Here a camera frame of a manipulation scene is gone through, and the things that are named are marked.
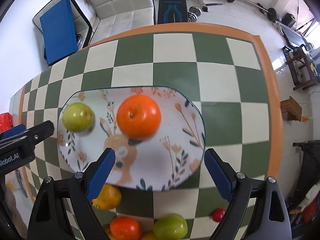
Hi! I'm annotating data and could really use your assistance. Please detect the small red tomato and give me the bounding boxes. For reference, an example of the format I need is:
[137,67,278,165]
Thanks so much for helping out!
[210,208,226,223]

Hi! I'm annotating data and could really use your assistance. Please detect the yellow orange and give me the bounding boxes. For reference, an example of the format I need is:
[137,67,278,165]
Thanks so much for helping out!
[91,184,121,210]

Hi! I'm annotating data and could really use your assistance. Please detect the green apple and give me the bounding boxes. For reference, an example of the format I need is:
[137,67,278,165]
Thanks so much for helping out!
[62,102,94,133]
[152,215,188,239]

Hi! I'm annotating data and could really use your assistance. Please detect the bright orange mandarin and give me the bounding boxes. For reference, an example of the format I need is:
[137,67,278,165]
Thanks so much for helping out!
[116,94,162,140]

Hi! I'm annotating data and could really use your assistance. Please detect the yellow lemon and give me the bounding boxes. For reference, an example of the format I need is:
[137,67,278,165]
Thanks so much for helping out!
[140,232,157,240]

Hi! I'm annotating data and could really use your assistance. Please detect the red plastic bag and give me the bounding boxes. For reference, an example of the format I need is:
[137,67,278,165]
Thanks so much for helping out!
[0,113,13,133]

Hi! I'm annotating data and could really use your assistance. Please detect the small wooden stool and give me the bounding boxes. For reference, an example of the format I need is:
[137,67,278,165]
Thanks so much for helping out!
[280,96,302,122]

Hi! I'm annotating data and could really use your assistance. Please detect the blue cushion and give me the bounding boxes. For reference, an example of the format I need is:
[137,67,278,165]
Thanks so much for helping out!
[40,0,78,65]

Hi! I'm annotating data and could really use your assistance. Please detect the floral oval plate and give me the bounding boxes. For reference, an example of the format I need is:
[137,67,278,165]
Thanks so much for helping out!
[57,86,206,191]

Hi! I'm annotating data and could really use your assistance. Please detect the dark wooden chair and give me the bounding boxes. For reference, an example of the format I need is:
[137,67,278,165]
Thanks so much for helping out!
[286,44,319,91]

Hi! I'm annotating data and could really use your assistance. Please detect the checkered green tablecloth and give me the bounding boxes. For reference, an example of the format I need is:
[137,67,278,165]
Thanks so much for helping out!
[18,23,283,239]

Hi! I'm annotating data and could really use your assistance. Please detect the white padded chair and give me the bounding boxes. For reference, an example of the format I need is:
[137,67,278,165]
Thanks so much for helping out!
[90,0,156,43]

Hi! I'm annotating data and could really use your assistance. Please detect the black blue weight bench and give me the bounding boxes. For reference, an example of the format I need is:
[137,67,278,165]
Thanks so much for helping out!
[157,0,188,24]

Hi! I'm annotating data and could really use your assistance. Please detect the dumbbell plates on floor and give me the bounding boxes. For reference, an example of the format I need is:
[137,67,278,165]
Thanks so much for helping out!
[188,6,202,22]

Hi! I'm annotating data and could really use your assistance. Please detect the floor barbell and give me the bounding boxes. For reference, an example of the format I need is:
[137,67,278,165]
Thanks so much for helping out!
[226,0,278,22]

